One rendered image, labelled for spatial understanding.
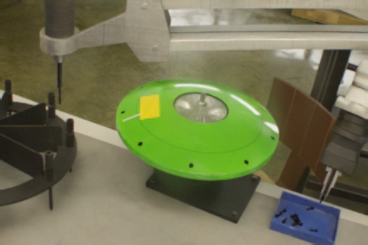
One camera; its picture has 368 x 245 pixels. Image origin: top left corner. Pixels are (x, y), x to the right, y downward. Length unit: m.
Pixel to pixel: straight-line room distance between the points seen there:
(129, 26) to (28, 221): 0.48
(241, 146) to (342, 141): 0.22
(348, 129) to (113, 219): 0.47
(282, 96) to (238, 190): 0.56
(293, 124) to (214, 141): 0.69
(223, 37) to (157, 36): 0.08
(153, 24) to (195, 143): 0.33
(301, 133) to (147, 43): 0.98
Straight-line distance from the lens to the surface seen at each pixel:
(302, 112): 1.48
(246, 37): 0.60
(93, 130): 1.13
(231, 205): 0.98
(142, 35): 0.58
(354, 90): 0.97
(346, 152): 0.97
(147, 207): 0.96
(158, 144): 0.85
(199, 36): 0.60
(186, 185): 0.95
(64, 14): 0.59
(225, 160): 0.84
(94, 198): 0.96
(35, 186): 0.88
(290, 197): 1.03
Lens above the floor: 1.59
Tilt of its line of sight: 35 degrees down
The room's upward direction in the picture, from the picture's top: 9 degrees clockwise
